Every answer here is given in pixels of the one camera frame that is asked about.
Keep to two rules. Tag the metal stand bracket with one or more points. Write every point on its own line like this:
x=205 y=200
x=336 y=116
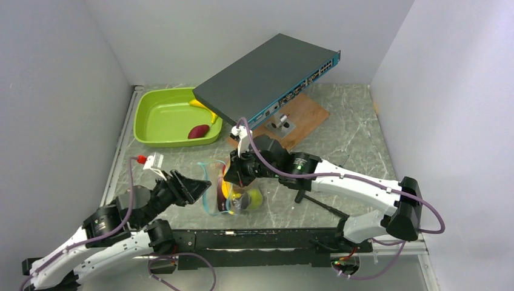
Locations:
x=280 y=125

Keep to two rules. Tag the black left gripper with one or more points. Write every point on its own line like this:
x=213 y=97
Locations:
x=190 y=189

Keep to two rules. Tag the green toy pear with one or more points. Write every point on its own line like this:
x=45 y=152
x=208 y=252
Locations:
x=255 y=199

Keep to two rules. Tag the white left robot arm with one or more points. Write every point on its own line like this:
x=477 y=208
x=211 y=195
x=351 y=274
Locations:
x=126 y=227

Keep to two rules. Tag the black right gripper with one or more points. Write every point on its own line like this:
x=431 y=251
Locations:
x=236 y=173

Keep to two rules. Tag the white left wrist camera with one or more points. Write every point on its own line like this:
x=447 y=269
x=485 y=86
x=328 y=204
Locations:
x=152 y=164

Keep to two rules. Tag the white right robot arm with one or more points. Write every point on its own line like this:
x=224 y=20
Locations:
x=396 y=206

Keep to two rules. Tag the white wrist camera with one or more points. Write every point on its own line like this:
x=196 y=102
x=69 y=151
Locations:
x=242 y=135
x=152 y=164

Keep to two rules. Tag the purple toy eggplant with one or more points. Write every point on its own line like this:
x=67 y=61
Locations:
x=220 y=197

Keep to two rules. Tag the dark grey network switch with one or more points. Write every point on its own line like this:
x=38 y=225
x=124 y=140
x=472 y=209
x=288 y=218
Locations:
x=282 y=67

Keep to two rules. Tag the lime green plastic tray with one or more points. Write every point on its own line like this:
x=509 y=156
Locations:
x=164 y=118

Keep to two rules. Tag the wooden board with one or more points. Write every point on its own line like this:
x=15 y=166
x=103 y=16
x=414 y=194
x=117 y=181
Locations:
x=306 y=114

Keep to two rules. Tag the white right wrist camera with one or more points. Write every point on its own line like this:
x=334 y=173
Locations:
x=242 y=135

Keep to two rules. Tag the yellow toy banana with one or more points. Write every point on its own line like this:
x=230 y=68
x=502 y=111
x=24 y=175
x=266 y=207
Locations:
x=228 y=190
x=196 y=103

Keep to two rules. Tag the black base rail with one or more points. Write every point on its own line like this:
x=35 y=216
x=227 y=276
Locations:
x=316 y=247

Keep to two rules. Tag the black rubber mallet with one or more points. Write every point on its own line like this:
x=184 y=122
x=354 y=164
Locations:
x=301 y=195

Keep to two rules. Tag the clear zip top bag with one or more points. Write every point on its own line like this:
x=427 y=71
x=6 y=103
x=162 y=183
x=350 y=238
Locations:
x=212 y=170

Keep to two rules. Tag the dark red toy fruit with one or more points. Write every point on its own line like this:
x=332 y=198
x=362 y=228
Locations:
x=199 y=131

